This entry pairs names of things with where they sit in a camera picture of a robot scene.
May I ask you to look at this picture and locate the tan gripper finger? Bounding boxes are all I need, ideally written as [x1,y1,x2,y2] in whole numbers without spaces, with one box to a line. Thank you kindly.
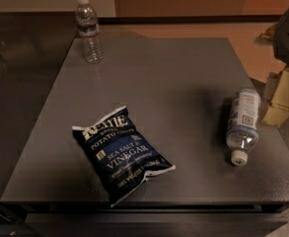
[261,65,289,126]
[257,24,277,44]

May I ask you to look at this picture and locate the blue label plastic bottle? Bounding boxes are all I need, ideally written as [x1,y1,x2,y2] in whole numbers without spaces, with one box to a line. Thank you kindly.
[226,89,260,166]

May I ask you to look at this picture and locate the clear water bottle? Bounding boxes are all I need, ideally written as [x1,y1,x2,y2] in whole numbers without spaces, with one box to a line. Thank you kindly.
[75,0,104,64]

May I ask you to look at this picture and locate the blue Kettle chips bag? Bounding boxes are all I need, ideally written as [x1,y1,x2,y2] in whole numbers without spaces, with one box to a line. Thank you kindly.
[72,106,176,207]

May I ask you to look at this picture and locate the dark glass side table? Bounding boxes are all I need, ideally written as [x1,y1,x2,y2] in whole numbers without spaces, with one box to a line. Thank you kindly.
[0,12,76,199]

